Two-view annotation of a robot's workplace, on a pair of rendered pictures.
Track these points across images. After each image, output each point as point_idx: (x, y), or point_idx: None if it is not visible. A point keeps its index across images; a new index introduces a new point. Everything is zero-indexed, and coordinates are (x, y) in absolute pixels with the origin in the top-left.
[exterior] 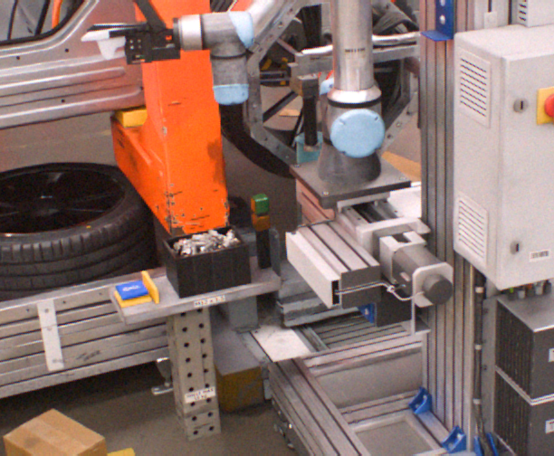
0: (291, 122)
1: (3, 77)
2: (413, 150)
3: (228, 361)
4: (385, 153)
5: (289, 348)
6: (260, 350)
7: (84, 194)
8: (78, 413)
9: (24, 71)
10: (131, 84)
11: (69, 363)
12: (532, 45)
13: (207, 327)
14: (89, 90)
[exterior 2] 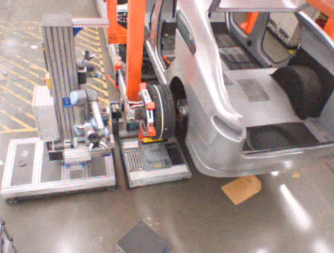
0: (286, 174)
1: (158, 68)
2: (258, 200)
3: (123, 132)
4: (255, 191)
5: (130, 145)
6: (131, 140)
7: None
8: (126, 118)
9: (159, 70)
10: None
11: (126, 110)
12: (38, 90)
13: None
14: (161, 83)
